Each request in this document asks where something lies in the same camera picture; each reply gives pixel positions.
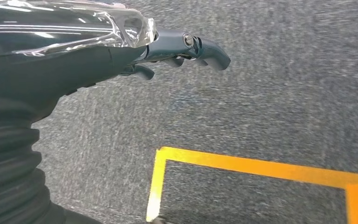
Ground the yellow floor tape square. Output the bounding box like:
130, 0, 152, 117
145, 146, 358, 224

